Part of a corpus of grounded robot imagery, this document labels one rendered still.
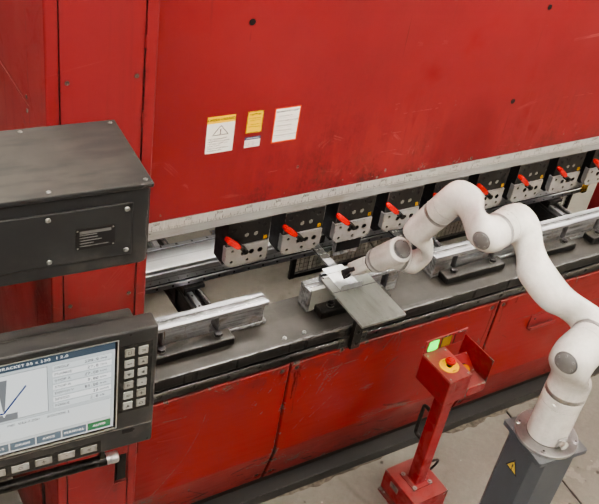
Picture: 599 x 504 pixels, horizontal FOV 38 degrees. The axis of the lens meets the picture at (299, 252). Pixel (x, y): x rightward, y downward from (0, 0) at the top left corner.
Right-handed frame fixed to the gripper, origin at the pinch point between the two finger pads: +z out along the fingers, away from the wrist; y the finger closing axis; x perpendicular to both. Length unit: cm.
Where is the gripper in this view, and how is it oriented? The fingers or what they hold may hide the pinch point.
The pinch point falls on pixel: (352, 271)
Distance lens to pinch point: 297.4
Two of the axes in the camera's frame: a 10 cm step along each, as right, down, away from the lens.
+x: 2.9, 9.5, -1.2
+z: -4.3, 2.5, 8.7
